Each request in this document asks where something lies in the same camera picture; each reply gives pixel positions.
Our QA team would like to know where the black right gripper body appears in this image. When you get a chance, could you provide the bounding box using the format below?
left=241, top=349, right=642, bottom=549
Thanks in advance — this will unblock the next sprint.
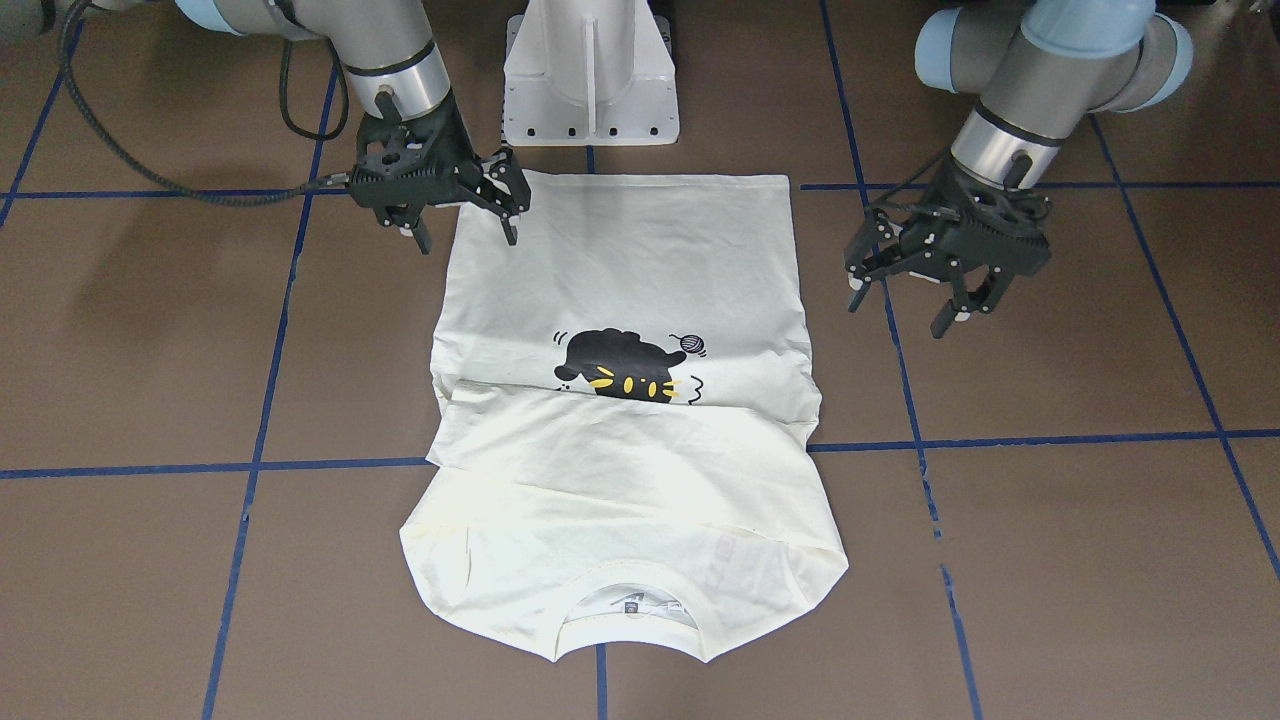
left=348, top=90, right=492, bottom=225

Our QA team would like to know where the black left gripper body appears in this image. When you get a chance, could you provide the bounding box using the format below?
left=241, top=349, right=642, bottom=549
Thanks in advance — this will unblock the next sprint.
left=900, top=160, right=1051, bottom=281

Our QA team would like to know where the cream long-sleeve cat shirt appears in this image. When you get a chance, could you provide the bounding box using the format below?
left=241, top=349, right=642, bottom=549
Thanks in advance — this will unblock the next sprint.
left=399, top=172, right=849, bottom=661

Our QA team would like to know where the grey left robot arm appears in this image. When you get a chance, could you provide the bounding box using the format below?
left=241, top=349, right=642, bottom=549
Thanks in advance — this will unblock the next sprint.
left=844, top=1, right=1194, bottom=338

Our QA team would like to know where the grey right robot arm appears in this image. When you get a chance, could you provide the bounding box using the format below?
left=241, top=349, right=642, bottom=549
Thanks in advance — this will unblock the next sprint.
left=1, top=1, right=531, bottom=252

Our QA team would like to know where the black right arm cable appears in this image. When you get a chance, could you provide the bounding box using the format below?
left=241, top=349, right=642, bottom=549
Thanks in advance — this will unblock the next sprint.
left=58, top=0, right=353, bottom=208

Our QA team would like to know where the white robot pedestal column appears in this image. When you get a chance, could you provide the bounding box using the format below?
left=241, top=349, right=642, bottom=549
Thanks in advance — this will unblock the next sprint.
left=502, top=1, right=680, bottom=146

